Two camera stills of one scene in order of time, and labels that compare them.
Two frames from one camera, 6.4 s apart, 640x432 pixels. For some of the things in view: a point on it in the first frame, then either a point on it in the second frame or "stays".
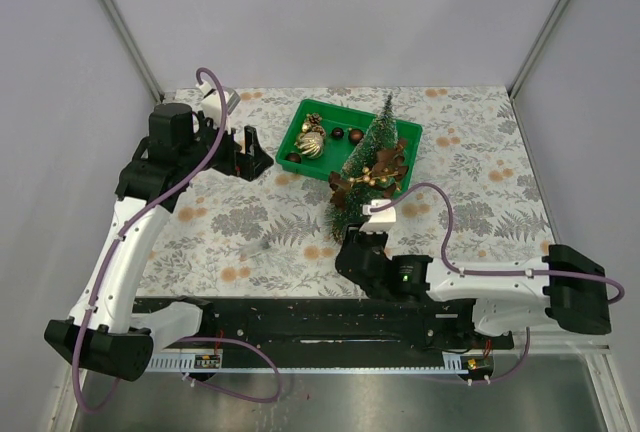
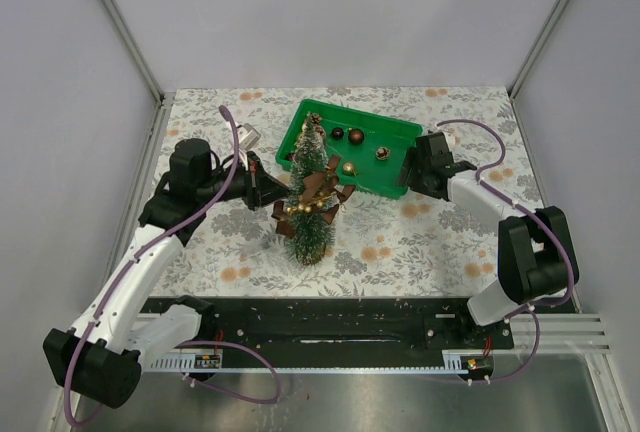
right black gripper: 354,236 to 412,161
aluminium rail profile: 562,342 stays
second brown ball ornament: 355,136 stays
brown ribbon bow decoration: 391,166 to 319,192
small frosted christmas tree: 368,176 to 309,222
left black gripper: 248,164 to 261,188
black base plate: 320,324 stays
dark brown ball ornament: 337,133 stays
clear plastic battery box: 252,248 stays
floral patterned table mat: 268,236 stays
